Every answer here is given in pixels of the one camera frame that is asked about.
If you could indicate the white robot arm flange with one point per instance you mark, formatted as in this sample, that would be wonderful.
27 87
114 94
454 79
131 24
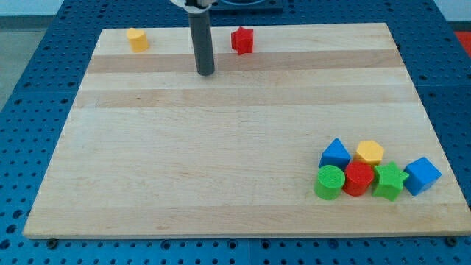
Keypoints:
194 6

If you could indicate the red star block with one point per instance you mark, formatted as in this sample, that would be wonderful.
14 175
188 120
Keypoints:
242 40

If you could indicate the yellow hexagon block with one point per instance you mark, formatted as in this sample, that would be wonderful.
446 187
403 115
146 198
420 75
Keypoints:
369 152

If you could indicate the green star block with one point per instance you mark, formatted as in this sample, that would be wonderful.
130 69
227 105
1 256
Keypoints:
389 181

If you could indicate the wooden board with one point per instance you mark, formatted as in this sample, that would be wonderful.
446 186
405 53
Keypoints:
151 149

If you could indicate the blue triangle block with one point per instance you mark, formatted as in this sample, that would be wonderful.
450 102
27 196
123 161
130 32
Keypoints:
335 154

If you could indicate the green cylinder block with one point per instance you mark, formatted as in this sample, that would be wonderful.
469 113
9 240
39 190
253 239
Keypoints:
329 183

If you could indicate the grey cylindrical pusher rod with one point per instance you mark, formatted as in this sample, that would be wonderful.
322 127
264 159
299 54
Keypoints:
202 42

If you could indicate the red cylinder block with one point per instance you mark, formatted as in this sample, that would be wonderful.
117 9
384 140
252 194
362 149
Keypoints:
358 178

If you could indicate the yellow heart block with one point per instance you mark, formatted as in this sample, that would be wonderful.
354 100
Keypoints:
137 39

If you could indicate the blue cube block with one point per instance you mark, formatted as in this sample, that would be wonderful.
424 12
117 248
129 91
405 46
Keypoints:
422 175

